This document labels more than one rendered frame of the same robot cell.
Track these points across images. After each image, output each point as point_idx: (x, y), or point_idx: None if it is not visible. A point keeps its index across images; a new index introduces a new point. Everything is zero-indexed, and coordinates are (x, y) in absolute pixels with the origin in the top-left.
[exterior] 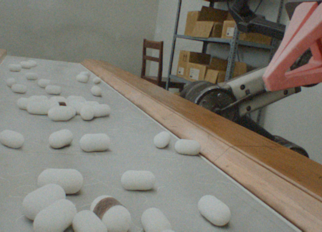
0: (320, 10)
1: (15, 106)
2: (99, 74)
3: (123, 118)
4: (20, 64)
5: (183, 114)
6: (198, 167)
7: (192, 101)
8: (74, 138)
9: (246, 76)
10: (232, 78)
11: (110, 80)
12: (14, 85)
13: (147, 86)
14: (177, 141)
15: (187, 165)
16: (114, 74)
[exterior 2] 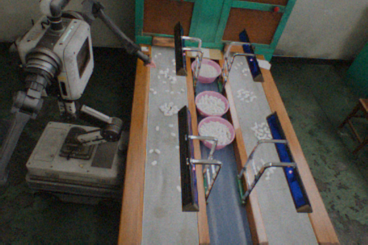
0: (152, 59)
1: None
2: (143, 174)
3: (156, 108)
4: None
5: (144, 99)
6: (152, 87)
7: (123, 123)
8: (169, 96)
9: (102, 114)
10: (104, 119)
11: (144, 153)
12: None
13: (136, 132)
14: (153, 90)
15: (154, 87)
16: (140, 157)
